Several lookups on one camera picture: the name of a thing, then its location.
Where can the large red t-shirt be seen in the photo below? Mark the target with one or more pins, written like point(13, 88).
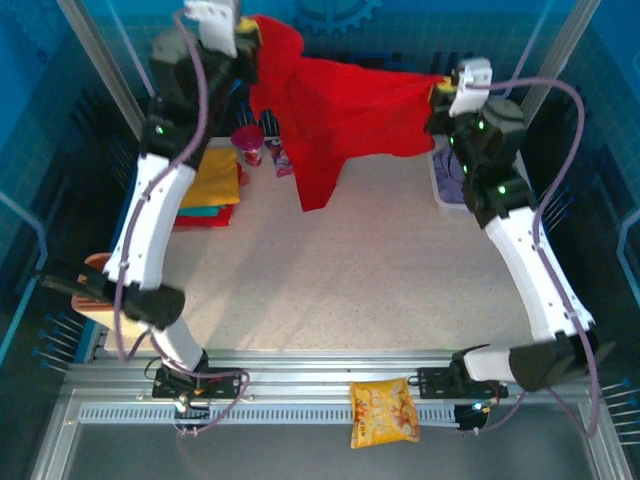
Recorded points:
point(350, 110)

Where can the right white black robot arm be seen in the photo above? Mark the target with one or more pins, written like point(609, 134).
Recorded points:
point(535, 270)

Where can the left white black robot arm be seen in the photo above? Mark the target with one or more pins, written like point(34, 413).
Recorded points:
point(150, 220)

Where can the stack of folded cloths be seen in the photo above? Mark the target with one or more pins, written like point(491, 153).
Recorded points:
point(205, 222)

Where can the crumpled purple t-shirt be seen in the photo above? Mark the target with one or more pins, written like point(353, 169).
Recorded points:
point(447, 180)

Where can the white plastic basket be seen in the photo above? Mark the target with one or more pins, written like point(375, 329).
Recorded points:
point(450, 207)

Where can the pink plastic cup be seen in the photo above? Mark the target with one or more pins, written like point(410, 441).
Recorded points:
point(248, 145)

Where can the folded yellow t-shirt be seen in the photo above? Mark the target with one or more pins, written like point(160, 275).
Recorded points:
point(215, 175)

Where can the folded teal t-shirt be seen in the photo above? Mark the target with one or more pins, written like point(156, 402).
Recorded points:
point(200, 212)

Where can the purple snack packet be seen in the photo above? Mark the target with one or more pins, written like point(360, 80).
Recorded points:
point(280, 160)

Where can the terracotta cream utensil holder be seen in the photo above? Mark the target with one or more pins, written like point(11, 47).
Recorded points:
point(92, 259)

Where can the black utensils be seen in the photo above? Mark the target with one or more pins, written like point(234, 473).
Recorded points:
point(65, 282)

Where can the black connector module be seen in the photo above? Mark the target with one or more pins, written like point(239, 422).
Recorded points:
point(192, 407)
point(472, 417)

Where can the yellow chips bag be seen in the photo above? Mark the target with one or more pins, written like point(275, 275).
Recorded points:
point(382, 410)

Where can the aluminium frame post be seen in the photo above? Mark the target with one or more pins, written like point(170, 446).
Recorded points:
point(562, 50)
point(95, 45)

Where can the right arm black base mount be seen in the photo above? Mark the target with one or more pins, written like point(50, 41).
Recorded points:
point(435, 382)

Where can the aluminium frame rail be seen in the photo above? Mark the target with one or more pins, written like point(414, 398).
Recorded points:
point(310, 362)

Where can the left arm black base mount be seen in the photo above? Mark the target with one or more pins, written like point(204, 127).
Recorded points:
point(225, 385)

